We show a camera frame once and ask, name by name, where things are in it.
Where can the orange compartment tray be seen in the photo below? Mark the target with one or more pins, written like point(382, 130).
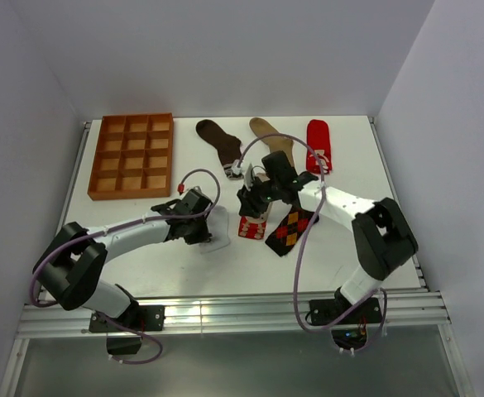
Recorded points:
point(133, 157)

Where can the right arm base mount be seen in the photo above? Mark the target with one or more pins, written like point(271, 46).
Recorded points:
point(356, 336)

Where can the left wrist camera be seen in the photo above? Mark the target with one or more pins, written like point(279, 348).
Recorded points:
point(188, 190)

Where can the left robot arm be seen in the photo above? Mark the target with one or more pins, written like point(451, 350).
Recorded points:
point(70, 269)

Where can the aluminium rail frame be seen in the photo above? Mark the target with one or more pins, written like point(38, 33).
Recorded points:
point(411, 303)

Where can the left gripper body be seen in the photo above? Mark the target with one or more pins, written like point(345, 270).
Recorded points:
point(198, 231)

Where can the dark brown sock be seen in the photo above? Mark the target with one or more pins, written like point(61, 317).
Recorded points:
point(228, 147)

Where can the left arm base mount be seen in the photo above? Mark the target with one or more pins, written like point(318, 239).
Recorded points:
point(124, 334)

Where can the beige and red reindeer sock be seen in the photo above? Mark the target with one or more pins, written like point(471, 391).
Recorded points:
point(252, 227)

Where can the black orange argyle sock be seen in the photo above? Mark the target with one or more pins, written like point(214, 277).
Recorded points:
point(289, 231)

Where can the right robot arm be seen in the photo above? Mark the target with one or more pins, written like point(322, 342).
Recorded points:
point(381, 233)

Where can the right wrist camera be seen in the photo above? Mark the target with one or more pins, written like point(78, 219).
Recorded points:
point(241, 169)

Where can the tan sock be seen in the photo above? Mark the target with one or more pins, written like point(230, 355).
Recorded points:
point(262, 129)

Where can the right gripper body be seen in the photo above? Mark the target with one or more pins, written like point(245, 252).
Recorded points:
point(261, 194)

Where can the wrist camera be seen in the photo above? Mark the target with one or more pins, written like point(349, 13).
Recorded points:
point(188, 190)
point(241, 169)

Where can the white sock with black stripes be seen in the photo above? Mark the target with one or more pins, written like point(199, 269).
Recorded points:
point(217, 222)

